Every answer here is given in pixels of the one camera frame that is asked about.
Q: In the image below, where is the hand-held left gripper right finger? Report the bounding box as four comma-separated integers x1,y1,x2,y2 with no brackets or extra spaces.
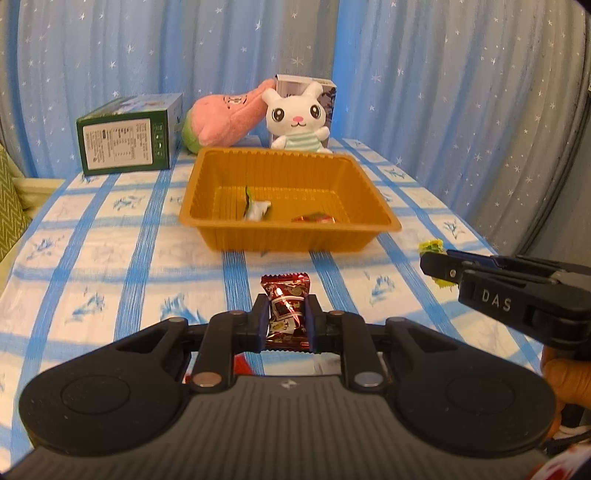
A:
308,296,462,393

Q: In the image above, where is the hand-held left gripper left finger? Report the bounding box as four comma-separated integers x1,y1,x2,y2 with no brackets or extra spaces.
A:
115,294,269,393

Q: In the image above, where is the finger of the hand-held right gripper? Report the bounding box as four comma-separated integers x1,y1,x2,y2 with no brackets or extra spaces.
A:
458,271,591,347
420,251,591,282

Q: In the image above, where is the yellow green candy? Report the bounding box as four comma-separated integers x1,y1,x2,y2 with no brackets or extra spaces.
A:
418,239,455,288

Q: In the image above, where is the red foil candy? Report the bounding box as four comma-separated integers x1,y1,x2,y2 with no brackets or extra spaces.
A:
260,272,311,354
291,212,335,225

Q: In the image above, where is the orange plastic tray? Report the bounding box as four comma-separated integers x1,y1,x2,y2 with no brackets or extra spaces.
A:
179,148,402,254

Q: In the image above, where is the person's right hand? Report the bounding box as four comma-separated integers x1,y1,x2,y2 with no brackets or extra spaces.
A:
540,346,591,409

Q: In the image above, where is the red silver foil packet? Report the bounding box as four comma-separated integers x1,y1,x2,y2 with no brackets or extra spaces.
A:
185,353,345,384

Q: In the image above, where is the green white wrapped candy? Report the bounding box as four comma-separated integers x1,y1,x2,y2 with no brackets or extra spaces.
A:
243,186,273,221

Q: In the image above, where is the red white patterned clothing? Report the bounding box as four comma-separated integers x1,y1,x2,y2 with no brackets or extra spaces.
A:
531,427,591,480

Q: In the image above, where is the blue checked tablecloth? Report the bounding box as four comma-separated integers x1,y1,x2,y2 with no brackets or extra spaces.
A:
0,136,561,462

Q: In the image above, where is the blue starry curtain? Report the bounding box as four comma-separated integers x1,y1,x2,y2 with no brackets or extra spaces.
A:
0,0,591,259

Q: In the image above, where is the grey printed box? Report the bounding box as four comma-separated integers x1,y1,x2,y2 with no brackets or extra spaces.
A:
275,74,338,153

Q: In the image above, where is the white bunny plush toy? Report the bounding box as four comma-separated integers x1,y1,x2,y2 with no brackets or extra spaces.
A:
261,82,331,154

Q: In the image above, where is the pink plush toy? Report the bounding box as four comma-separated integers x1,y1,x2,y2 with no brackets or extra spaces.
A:
181,78,277,155

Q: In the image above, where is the green cardboard box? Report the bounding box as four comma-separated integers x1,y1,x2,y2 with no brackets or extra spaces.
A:
76,93,184,176

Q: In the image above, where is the green patterned cushion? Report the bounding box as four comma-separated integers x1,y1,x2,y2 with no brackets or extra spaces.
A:
0,143,33,264

